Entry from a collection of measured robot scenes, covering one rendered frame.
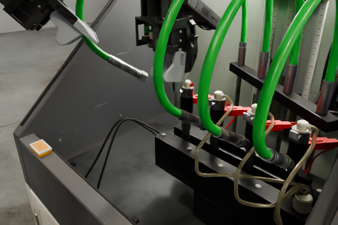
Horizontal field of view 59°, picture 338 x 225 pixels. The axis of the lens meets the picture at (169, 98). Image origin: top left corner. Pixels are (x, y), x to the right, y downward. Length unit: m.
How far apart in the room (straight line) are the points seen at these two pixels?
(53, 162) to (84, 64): 0.28
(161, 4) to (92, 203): 0.36
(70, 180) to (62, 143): 0.25
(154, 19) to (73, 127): 0.47
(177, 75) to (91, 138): 0.43
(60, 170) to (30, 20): 0.30
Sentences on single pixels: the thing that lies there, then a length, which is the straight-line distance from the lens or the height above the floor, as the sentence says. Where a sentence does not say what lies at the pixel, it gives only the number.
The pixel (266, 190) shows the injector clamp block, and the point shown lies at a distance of 0.56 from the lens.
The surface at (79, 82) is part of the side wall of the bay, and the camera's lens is 0.82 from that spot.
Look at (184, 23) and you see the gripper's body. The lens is 0.52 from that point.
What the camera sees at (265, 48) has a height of 1.17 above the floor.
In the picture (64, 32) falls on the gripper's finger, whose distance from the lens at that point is 0.58.
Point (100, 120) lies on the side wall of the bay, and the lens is 0.90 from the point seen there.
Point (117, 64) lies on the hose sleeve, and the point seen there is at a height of 1.14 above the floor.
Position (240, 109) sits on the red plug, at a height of 1.08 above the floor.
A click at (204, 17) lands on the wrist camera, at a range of 0.56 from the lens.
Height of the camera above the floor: 1.34
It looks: 25 degrees down
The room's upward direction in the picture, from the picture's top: straight up
